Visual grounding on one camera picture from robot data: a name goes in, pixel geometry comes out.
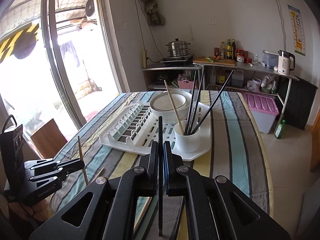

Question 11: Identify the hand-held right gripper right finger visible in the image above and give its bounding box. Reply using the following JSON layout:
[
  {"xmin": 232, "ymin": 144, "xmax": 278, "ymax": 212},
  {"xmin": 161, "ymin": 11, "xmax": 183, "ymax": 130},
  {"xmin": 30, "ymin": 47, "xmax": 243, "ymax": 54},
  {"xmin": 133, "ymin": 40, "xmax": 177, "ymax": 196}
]
[{"xmin": 162, "ymin": 141, "xmax": 292, "ymax": 240}]

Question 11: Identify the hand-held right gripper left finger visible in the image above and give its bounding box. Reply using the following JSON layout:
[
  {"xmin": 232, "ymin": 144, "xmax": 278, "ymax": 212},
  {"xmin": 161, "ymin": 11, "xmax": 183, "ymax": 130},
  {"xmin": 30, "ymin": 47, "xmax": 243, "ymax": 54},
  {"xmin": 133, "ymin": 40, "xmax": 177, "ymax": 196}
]
[{"xmin": 28, "ymin": 141, "xmax": 160, "ymax": 240}]

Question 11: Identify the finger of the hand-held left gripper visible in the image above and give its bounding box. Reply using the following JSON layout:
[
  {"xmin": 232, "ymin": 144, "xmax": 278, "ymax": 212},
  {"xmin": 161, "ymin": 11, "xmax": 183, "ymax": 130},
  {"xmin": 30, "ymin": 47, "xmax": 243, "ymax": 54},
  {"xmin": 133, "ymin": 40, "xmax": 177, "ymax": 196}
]
[
  {"xmin": 29, "ymin": 171, "xmax": 69, "ymax": 184},
  {"xmin": 24, "ymin": 158, "xmax": 85, "ymax": 177}
]

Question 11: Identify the wooden chopstick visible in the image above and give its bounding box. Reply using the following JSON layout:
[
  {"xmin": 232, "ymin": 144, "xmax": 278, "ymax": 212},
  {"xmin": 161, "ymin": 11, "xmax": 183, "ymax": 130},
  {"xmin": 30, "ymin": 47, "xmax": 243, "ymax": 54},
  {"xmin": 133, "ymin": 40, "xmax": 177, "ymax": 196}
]
[
  {"xmin": 164, "ymin": 80, "xmax": 185, "ymax": 135},
  {"xmin": 92, "ymin": 167, "xmax": 105, "ymax": 180},
  {"xmin": 77, "ymin": 136, "xmax": 89, "ymax": 186},
  {"xmin": 132, "ymin": 197, "xmax": 152, "ymax": 234}
]

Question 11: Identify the white cup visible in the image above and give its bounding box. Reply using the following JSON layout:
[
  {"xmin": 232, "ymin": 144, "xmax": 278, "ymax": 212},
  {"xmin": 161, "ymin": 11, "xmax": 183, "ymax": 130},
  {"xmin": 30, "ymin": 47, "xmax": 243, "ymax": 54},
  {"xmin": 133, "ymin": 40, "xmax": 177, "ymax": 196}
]
[{"xmin": 174, "ymin": 120, "xmax": 201, "ymax": 153}]

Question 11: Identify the person's left hand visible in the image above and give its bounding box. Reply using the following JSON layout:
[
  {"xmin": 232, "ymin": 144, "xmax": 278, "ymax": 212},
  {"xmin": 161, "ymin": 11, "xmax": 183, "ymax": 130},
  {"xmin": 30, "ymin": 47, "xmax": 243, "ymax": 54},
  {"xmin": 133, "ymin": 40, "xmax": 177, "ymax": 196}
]
[{"xmin": 9, "ymin": 197, "xmax": 49, "ymax": 224}]

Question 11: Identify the large white bowl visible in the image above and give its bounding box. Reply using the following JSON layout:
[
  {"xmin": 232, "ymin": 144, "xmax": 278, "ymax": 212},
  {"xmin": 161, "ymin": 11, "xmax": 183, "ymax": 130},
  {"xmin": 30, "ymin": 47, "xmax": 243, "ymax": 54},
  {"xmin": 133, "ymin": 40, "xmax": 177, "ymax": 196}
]
[{"xmin": 149, "ymin": 91, "xmax": 193, "ymax": 124}]

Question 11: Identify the white dish rack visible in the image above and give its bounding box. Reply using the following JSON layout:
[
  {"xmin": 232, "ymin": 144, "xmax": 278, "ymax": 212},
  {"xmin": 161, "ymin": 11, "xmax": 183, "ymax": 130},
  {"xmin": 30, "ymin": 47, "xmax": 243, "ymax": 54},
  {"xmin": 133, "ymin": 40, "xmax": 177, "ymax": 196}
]
[{"xmin": 98, "ymin": 99, "xmax": 212, "ymax": 162}]

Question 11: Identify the small white bowl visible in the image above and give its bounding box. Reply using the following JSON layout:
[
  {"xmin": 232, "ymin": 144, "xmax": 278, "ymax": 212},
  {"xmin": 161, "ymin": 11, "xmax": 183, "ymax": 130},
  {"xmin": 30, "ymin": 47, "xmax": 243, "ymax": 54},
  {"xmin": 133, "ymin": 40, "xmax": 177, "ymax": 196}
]
[{"xmin": 152, "ymin": 95, "xmax": 187, "ymax": 112}]

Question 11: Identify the striped tablecloth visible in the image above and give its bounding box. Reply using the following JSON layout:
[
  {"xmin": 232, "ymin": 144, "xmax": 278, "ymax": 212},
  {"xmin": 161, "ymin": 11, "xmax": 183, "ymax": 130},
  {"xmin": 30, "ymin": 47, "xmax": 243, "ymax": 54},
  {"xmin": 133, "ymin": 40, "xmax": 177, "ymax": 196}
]
[{"xmin": 44, "ymin": 91, "xmax": 272, "ymax": 240}]

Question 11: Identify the pink plastic basket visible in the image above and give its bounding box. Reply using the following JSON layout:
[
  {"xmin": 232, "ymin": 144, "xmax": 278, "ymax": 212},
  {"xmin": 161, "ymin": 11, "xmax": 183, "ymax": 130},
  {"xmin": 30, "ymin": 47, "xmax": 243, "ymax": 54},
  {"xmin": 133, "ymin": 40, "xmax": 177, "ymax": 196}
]
[{"xmin": 177, "ymin": 79, "xmax": 195, "ymax": 89}]

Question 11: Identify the steel stove stand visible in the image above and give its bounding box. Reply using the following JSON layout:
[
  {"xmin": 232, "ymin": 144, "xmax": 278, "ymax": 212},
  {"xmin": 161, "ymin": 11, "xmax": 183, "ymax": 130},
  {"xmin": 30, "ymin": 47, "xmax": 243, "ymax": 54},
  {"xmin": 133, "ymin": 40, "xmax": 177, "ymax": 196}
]
[{"xmin": 141, "ymin": 62, "xmax": 203, "ymax": 90}]

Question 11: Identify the dark sauce bottle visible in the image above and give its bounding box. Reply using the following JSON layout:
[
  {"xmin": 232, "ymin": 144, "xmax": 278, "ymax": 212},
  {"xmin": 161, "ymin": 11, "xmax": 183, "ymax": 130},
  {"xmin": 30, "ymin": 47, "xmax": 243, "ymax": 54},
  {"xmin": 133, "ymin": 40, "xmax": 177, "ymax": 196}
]
[{"xmin": 216, "ymin": 69, "xmax": 226, "ymax": 85}]

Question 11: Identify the black induction cooker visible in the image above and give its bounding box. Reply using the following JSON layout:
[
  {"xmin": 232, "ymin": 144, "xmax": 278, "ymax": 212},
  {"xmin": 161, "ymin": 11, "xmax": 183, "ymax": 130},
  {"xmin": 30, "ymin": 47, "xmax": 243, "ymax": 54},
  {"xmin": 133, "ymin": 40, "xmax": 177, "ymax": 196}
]
[{"xmin": 160, "ymin": 54, "xmax": 195, "ymax": 63}]

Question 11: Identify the storage box with pink lid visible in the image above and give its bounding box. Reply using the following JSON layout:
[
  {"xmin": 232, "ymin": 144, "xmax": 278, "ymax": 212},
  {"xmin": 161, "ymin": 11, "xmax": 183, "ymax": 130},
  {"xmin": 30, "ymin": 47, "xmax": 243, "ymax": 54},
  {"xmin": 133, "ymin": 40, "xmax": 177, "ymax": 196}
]
[{"xmin": 241, "ymin": 92, "xmax": 279, "ymax": 134}]

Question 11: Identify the yellow black window sticker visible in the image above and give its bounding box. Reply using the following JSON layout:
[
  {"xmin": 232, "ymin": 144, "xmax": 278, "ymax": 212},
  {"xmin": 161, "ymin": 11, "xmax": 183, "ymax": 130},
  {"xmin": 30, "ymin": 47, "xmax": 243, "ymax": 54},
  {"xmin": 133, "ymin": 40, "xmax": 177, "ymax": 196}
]
[{"xmin": 0, "ymin": 22, "xmax": 40, "ymax": 60}]

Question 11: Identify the large plastic jug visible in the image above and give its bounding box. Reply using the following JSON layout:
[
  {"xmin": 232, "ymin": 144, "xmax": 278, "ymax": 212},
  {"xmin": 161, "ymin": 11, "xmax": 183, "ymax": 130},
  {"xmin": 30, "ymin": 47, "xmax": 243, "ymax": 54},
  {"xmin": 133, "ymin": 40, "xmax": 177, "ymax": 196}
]
[{"xmin": 231, "ymin": 69, "xmax": 244, "ymax": 87}]

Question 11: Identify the wooden cutting board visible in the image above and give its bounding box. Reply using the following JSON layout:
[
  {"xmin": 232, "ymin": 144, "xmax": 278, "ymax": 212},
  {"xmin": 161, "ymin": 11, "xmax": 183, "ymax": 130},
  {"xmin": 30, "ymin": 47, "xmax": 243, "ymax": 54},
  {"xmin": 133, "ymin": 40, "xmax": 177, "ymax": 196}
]
[{"xmin": 193, "ymin": 56, "xmax": 237, "ymax": 67}]

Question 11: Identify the crumpled plastic bag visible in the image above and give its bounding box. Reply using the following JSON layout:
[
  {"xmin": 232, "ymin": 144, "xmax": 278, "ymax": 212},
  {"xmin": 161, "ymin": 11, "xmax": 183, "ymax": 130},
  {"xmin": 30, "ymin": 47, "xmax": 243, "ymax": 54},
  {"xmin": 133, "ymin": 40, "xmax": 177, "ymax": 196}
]
[{"xmin": 246, "ymin": 80, "xmax": 259, "ymax": 92}]

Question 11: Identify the green plastic bottle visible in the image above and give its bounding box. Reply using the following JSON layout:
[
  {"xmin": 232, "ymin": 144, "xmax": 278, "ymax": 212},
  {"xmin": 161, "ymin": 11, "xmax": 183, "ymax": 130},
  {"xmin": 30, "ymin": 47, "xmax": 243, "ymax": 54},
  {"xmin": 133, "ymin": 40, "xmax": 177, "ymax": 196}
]
[{"xmin": 274, "ymin": 119, "xmax": 286, "ymax": 140}]

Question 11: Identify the steel steamer pot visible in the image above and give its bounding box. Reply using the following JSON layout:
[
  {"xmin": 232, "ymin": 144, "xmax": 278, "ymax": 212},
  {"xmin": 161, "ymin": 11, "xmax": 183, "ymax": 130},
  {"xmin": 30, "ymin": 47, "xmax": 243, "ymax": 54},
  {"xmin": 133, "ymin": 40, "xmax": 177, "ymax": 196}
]
[{"xmin": 166, "ymin": 38, "xmax": 192, "ymax": 57}]

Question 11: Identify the green bowl with packets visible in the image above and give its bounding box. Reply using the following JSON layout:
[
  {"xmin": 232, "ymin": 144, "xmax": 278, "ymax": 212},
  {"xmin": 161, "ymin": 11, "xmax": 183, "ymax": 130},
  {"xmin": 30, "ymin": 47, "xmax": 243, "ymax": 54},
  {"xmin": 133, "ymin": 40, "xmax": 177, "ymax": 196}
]
[{"xmin": 261, "ymin": 75, "xmax": 278, "ymax": 94}]

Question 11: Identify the steel kitchen shelf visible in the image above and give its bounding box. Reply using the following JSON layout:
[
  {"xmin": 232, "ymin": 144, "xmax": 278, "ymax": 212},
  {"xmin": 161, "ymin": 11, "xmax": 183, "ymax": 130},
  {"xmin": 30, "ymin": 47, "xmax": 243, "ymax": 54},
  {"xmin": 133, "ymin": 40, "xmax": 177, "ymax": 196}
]
[{"xmin": 200, "ymin": 61, "xmax": 300, "ymax": 130}]

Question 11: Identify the black board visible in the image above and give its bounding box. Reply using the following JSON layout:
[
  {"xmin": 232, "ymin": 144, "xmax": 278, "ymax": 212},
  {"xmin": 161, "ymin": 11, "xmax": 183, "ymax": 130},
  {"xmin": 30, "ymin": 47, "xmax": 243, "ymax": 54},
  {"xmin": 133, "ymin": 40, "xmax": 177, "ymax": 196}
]
[{"xmin": 277, "ymin": 76, "xmax": 318, "ymax": 130}]

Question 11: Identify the wooden door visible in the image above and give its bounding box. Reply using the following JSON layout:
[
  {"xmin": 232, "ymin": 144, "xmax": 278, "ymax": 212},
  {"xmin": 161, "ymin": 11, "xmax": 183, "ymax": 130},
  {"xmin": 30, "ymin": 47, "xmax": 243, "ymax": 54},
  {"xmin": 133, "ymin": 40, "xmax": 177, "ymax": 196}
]
[{"xmin": 310, "ymin": 125, "xmax": 320, "ymax": 173}]

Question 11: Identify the blue grey plastic container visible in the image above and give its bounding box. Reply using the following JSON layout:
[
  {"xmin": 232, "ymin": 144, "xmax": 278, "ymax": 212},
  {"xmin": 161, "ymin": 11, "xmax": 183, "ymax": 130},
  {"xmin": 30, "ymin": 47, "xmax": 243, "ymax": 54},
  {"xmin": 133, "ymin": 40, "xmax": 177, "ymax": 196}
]
[{"xmin": 262, "ymin": 50, "xmax": 279, "ymax": 68}]

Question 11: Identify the knotted beige curtain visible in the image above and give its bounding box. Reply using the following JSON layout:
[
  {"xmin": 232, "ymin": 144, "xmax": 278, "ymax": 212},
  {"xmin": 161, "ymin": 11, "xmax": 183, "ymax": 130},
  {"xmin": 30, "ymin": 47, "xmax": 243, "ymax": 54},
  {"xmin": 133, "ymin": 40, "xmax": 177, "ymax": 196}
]
[{"xmin": 134, "ymin": 0, "xmax": 165, "ymax": 27}]

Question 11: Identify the outdoor air conditioner unit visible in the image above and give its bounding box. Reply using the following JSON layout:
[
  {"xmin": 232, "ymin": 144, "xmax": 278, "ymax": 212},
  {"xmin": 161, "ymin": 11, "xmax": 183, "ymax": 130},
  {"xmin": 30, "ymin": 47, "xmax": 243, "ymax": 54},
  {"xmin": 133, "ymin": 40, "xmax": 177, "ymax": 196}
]
[{"xmin": 84, "ymin": 0, "xmax": 97, "ymax": 18}]

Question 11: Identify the white electric kettle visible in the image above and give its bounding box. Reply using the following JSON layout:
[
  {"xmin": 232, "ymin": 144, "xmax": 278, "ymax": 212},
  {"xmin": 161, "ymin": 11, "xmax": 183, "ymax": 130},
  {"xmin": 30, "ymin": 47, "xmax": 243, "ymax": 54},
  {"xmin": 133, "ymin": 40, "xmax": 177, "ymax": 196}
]
[{"xmin": 277, "ymin": 50, "xmax": 296, "ymax": 75}]

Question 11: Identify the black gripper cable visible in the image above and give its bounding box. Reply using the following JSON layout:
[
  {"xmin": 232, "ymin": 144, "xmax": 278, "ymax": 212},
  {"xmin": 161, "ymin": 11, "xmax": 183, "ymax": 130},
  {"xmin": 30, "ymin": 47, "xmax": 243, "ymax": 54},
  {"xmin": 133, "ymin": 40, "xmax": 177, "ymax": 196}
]
[{"xmin": 2, "ymin": 115, "xmax": 17, "ymax": 128}]

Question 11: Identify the sliding glass door frame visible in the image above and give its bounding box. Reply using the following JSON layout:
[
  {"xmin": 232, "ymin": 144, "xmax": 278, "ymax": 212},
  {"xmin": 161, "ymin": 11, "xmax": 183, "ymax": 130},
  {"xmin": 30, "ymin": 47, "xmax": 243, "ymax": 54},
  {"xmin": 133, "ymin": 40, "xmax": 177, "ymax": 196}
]
[{"xmin": 40, "ymin": 0, "xmax": 125, "ymax": 130}]

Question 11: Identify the giraffe wall poster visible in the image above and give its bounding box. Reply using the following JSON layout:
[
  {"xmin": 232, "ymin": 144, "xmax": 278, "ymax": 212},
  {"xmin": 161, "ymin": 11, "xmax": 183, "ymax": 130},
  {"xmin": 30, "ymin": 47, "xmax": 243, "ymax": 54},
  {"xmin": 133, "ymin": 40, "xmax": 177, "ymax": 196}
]
[{"xmin": 287, "ymin": 4, "xmax": 307, "ymax": 57}]

